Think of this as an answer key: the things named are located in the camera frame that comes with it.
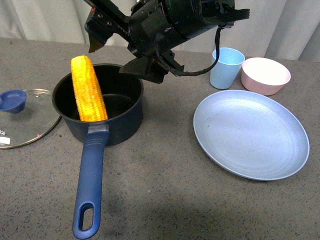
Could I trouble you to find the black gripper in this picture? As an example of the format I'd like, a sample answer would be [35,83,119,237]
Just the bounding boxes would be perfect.
[84,0,250,84]

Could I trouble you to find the yellow corn cob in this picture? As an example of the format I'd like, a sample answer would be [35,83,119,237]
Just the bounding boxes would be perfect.
[70,55,108,122]

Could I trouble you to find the glass lid blue knob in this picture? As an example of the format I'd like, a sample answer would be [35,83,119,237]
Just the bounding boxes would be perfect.
[0,88,60,149]

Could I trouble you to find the dark blue saucepan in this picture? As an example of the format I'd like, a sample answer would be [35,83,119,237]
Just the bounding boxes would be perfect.
[52,63,144,240]

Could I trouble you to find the light blue cup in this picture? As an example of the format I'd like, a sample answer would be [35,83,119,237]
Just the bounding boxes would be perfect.
[210,47,246,90]

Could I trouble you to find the pink bowl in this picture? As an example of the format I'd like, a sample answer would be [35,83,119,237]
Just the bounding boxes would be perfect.
[241,57,291,96]

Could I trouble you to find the light blue plate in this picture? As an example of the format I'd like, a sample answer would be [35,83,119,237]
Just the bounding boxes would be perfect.
[193,90,310,181]

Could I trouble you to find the white curtain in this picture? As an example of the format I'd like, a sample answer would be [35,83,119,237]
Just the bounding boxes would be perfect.
[0,0,320,62]

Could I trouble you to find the black cable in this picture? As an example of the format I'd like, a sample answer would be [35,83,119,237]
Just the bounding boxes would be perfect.
[155,24,226,77]

